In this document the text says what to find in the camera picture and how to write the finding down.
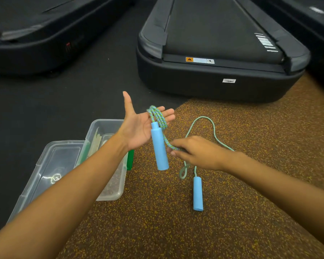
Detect person's left hand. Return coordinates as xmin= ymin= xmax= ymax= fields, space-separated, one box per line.
xmin=116 ymin=91 xmax=176 ymax=152

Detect person's right hand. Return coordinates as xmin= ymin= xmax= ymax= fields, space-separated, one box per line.
xmin=167 ymin=136 xmax=230 ymax=171

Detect blue handled skipping rope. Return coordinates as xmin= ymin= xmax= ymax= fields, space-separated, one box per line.
xmin=147 ymin=106 xmax=235 ymax=212

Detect person's right forearm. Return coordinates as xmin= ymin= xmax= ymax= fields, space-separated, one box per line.
xmin=223 ymin=151 xmax=324 ymax=252

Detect person's left forearm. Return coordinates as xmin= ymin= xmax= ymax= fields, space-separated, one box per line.
xmin=0 ymin=133 xmax=130 ymax=259

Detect bundle of pale sticks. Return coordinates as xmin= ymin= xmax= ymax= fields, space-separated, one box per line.
xmin=88 ymin=128 xmax=103 ymax=158

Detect clear plastic storage box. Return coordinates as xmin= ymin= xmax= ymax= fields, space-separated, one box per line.
xmin=75 ymin=119 xmax=129 ymax=201

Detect black treadmill with stickers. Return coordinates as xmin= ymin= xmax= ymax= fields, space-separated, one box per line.
xmin=136 ymin=0 xmax=311 ymax=103

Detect clear plastic box lid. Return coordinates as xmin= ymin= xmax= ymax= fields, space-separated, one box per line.
xmin=7 ymin=140 xmax=86 ymax=224

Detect black treadmill with red mark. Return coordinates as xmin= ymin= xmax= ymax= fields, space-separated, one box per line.
xmin=0 ymin=0 xmax=137 ymax=76

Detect green plastic handle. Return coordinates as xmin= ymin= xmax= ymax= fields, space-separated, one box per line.
xmin=77 ymin=141 xmax=91 ymax=167
xmin=126 ymin=149 xmax=135 ymax=171

